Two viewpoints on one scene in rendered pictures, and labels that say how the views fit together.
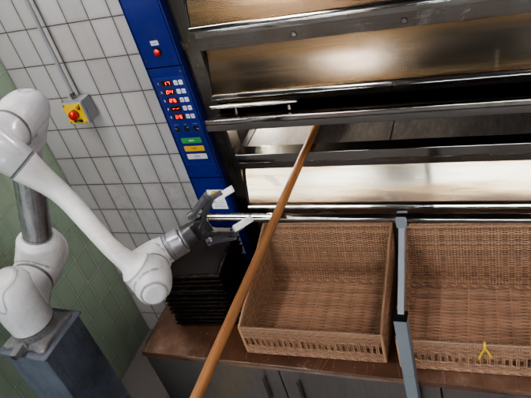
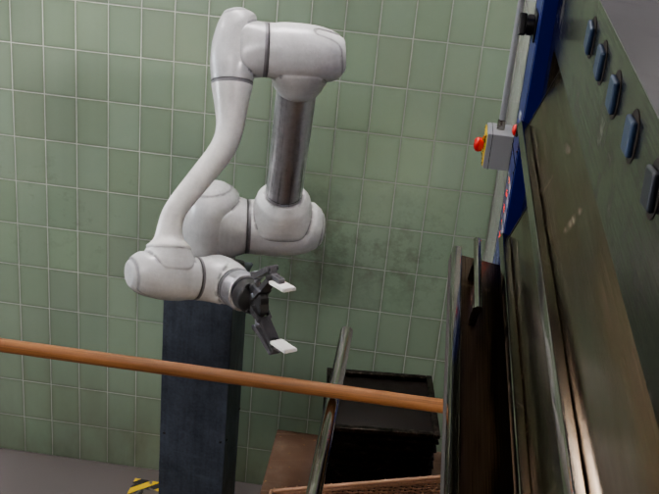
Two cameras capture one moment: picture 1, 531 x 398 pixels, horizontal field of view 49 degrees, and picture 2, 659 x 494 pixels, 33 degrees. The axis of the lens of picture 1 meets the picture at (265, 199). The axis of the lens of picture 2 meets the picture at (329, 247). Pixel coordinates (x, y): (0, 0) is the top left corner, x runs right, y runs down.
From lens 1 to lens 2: 1.98 m
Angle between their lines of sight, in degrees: 57
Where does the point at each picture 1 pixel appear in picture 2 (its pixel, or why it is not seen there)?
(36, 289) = (217, 226)
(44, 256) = (260, 214)
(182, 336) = (301, 465)
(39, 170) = (223, 96)
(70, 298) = (365, 342)
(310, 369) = not seen: outside the picture
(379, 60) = (541, 355)
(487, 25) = not seen: hidden behind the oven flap
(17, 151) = (225, 64)
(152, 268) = (157, 255)
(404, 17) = not seen: hidden behind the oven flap
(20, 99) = (296, 32)
